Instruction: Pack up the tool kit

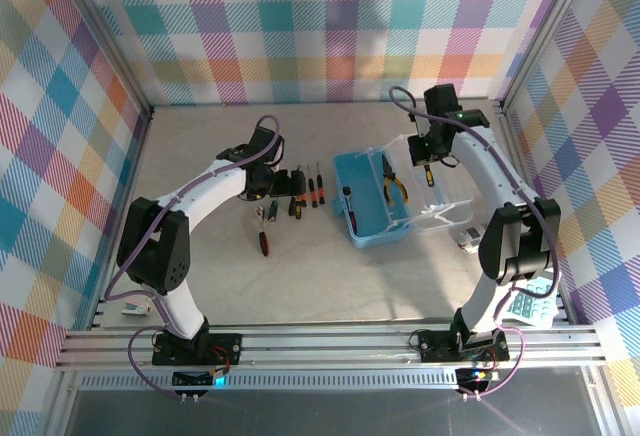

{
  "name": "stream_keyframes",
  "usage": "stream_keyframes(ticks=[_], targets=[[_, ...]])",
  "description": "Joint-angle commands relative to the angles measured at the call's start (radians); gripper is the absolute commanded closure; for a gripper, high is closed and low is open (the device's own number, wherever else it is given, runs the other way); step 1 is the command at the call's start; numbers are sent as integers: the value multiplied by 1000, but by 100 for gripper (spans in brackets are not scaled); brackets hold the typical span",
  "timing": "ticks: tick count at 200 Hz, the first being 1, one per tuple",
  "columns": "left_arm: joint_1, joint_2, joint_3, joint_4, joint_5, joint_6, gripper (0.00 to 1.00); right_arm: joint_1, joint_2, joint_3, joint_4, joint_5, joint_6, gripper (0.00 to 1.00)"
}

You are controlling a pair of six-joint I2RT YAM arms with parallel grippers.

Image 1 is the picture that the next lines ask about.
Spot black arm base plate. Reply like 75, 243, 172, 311
418, 328, 511, 363
151, 331, 244, 367

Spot slotted grey cable duct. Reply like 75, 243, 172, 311
79, 373, 461, 391

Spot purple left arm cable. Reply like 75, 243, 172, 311
103, 114, 282, 401

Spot ratchet wrench red black handle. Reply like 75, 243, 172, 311
252, 205, 271, 258

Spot aluminium side rail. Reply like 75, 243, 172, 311
88, 108, 154, 331
498, 104, 571, 327

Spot plaid backdrop panel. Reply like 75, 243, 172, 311
79, 0, 576, 106
504, 0, 640, 436
0, 0, 149, 436

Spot controller board with LED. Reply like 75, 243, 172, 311
171, 365, 231, 390
457, 365, 501, 387

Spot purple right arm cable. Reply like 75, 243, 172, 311
389, 85, 561, 401

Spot small white blue object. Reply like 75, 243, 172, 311
120, 296, 153, 318

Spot aluminium frame post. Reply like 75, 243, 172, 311
498, 0, 604, 115
49, 0, 155, 120

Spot aluminium mounting rail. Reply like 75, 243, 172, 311
54, 324, 609, 372

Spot blue toolbox with clear lid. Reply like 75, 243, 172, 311
332, 134, 475, 250

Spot yellow black pliers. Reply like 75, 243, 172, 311
381, 154, 410, 208

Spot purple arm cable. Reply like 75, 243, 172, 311
389, 85, 561, 401
103, 114, 282, 401

